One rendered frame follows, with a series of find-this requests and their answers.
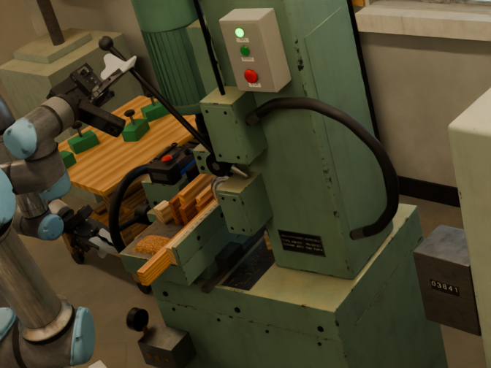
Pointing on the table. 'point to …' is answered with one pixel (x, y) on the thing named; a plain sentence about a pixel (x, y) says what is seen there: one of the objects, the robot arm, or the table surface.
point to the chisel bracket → (202, 158)
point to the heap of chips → (150, 244)
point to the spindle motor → (172, 50)
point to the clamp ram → (192, 172)
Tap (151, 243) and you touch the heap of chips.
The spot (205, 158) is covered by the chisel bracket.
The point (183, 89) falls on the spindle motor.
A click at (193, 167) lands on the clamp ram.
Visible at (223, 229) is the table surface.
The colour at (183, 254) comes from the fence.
